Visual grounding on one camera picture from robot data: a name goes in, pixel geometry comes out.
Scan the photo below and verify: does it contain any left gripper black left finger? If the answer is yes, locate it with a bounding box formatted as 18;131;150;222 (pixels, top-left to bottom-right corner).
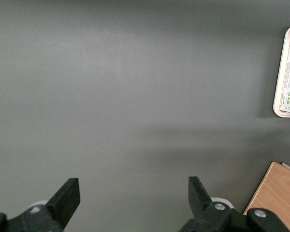
0;178;81;232

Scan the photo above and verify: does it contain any wooden drawer cabinet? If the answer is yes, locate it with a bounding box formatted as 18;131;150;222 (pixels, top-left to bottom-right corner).
243;161;290;232

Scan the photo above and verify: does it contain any beige plastic tray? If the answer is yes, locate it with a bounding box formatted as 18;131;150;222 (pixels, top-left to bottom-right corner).
272;23;290;119

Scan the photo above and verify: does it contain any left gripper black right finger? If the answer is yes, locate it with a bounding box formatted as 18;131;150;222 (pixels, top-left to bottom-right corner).
180;176;290;232

